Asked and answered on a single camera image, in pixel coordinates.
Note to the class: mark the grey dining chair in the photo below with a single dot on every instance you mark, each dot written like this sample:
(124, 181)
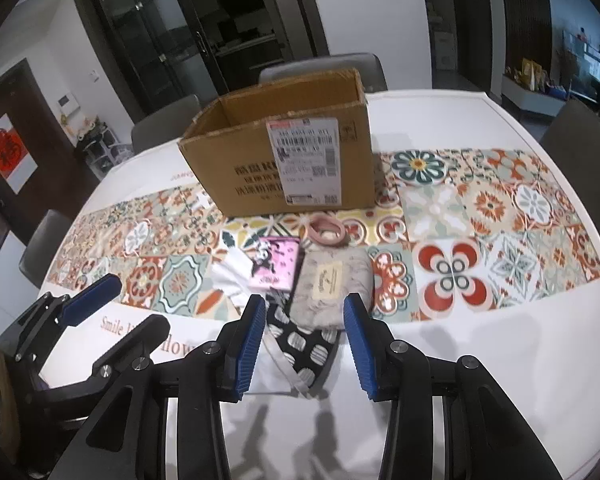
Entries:
(42, 245)
(320, 67)
(585, 130)
(160, 120)

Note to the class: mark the white cloth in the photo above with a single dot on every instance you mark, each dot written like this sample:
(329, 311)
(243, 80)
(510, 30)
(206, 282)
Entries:
(230, 275)

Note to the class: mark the dark wooden entrance door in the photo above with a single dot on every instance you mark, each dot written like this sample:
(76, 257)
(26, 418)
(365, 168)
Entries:
(10, 110)

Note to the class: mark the beige fabric pouch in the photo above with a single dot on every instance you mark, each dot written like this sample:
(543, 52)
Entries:
(325, 290)

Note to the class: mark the shoe rack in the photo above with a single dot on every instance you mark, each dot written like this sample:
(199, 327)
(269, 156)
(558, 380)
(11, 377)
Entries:
(100, 147)

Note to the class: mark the television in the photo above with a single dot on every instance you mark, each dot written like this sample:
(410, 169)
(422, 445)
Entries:
(595, 65)

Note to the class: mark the red and white door poster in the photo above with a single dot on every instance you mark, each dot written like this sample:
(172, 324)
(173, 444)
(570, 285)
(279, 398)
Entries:
(7, 155)

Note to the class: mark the pink printed cloth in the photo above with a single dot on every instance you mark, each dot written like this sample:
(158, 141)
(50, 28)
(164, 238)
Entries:
(280, 265)

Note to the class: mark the brown cardboard box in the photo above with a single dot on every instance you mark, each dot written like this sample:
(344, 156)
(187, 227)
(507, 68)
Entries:
(230, 170)

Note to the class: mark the white television cabinet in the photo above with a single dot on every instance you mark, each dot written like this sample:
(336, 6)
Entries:
(535, 97)

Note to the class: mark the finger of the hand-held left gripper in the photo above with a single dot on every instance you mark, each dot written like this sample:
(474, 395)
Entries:
(92, 296)
(140, 342)

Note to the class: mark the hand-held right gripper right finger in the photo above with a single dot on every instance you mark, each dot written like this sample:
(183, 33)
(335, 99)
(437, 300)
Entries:
(360, 350)

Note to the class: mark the dark glass sliding door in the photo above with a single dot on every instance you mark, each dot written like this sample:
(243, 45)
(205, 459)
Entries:
(180, 40)

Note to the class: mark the black dotted cloth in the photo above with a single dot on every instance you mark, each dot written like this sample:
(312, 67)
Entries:
(300, 347)

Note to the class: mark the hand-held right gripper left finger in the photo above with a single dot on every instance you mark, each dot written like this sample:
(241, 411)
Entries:
(247, 347)

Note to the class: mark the white wall intercom panel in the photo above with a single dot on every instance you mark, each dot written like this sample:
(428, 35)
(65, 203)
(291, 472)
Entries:
(67, 105)

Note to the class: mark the pink hair band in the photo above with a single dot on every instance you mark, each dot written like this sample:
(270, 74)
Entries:
(314, 232)

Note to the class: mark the colourful patterned table runner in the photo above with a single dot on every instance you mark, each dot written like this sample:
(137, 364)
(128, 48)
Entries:
(480, 200)

